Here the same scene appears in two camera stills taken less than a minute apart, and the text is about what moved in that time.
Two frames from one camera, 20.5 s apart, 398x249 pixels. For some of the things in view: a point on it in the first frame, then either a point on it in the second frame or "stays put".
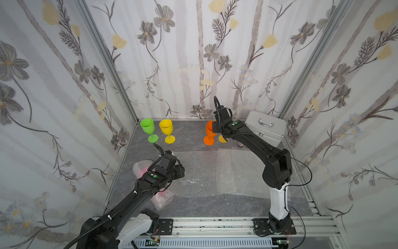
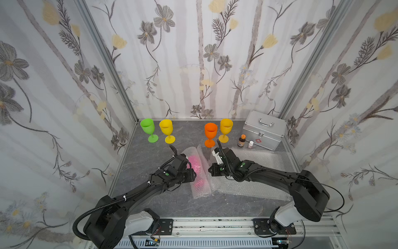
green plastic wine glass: (148, 126) stays put
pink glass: (162, 197) → (201, 187)
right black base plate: (261, 227) stays put
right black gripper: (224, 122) → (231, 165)
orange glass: (209, 140) stays put
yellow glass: (166, 126) stays put
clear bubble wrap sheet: (205, 172) → (261, 187)
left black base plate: (166, 226) stays put
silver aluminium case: (270, 129) stays put
